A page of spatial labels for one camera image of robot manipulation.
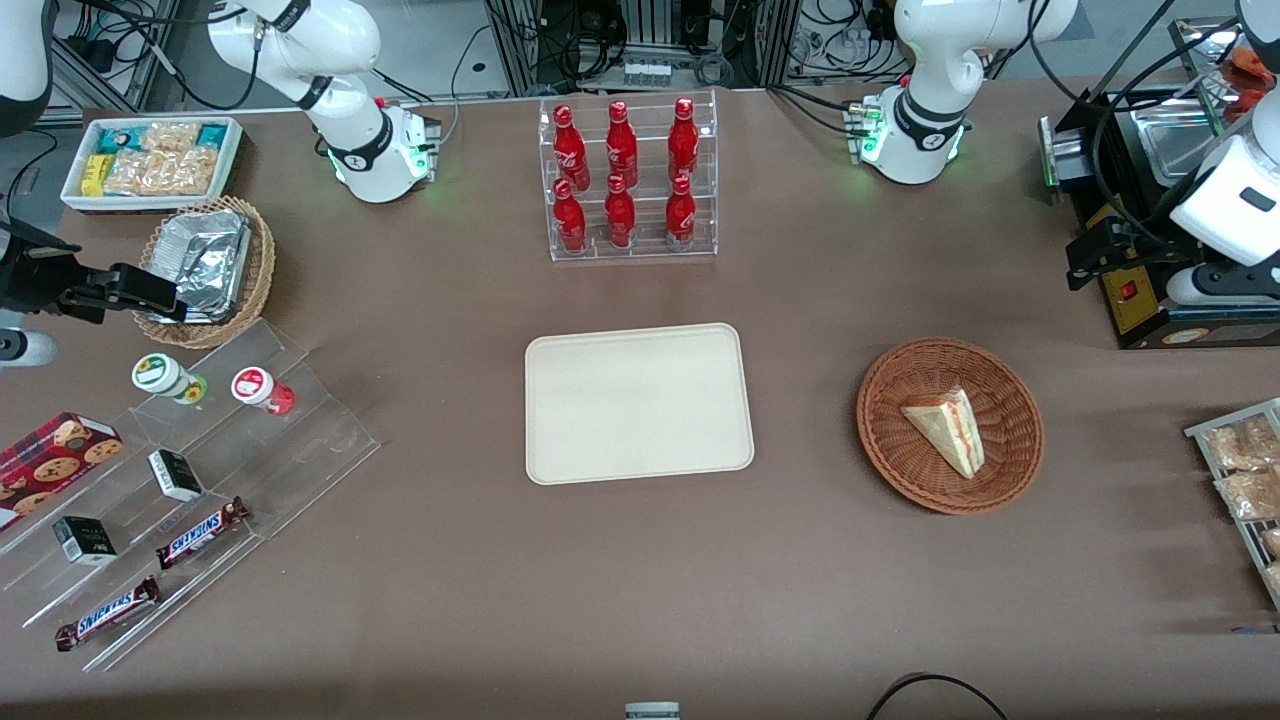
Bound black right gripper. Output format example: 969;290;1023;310
0;220;192;325

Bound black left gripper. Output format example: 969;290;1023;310
1065;215;1280;293

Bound triangular sandwich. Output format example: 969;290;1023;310
900;386;988;481

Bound silver foil tray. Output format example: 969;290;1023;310
145;209;252;324

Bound light wicker basket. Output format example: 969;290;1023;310
131;195;278;350

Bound round brown wicker basket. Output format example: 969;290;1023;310
856;337;1046;517

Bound beige plastic tray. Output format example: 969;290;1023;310
524;322;756;487

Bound black food warmer machine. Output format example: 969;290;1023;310
1038;14;1280;351

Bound green lid cup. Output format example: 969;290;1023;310
131;353;210;407

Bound clear bag of crackers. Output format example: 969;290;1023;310
104;121;219;198

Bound red lid cup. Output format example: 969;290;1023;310
230;366;297;418

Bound steel warmer pan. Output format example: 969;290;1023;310
1128;95;1241;189

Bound white plastic snack bin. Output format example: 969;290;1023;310
60;115;247;215

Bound small black box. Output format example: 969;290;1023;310
147;448;205;504
51;515;119;568

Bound red plaid cookie box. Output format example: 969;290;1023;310
0;411;126;532

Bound clear acrylic stepped display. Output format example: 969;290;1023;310
0;318;384;674

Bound clear bag of pastry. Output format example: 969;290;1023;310
1214;470;1280;523
1204;414;1280;473

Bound snickers chocolate bar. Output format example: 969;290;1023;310
54;574;162;653
154;496;252;572

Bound red cola bottle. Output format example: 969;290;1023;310
664;174;698;250
552;178;589;254
553;105;592;192
604;174;638;250
605;100;640;190
667;97;700;185

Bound clear acrylic bottle rack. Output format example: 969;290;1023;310
538;88;720;264

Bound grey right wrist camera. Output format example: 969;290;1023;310
0;330;59;369

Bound grey wire rack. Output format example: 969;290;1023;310
1184;397;1280;612

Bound black cable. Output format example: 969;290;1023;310
864;672;1012;720

